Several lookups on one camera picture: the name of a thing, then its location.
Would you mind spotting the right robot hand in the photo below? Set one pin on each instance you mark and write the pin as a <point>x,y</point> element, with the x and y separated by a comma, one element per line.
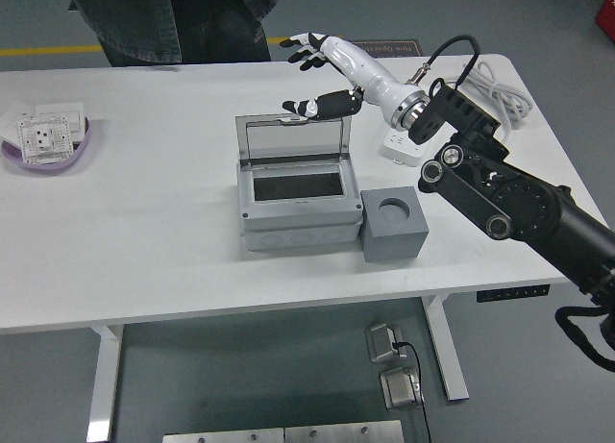
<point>365,73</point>

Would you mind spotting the transparent hinged box lid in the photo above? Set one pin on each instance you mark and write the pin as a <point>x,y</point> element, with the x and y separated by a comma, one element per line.
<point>293,142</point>

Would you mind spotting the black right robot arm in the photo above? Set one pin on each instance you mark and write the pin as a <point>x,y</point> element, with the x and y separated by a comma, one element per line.
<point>528,207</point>

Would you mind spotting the grey cube with round hole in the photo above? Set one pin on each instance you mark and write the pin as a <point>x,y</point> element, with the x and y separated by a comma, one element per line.
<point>394,246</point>

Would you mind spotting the dark floor sign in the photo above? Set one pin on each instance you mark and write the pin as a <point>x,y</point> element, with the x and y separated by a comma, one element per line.
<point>399,49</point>

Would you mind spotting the white power strip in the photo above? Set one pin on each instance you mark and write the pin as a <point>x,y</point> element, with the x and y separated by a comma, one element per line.
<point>401,147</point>

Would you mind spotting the person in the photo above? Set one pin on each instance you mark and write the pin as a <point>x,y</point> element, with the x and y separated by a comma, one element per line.
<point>168,20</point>

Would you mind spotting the red object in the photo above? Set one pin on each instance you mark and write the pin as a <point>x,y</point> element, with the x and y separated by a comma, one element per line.
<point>606,10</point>

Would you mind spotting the black table control panel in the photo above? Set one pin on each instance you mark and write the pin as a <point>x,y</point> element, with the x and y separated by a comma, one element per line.
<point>511,293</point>

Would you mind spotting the silver foot pedal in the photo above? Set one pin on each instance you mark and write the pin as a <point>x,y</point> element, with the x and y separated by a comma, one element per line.
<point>399,390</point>
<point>382,342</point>

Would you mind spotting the purple bowl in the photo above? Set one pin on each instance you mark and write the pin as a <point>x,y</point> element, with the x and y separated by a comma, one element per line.
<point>82,142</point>

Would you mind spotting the white table leg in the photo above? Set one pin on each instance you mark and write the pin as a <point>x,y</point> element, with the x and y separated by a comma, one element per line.
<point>103,390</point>
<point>447,356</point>

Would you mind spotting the white socket module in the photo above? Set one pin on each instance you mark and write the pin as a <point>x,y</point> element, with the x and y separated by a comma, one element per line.
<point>43,140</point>

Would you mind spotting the metal plate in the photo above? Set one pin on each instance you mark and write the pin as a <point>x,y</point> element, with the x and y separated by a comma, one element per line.
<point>343,433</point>
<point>221,436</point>

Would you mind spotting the grey electrical enclosure box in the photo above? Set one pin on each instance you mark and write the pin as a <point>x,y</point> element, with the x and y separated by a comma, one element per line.
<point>298,217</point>

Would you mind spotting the white switch plate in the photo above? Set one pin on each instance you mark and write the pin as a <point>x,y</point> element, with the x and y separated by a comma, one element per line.
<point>57,110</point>
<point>12,121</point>

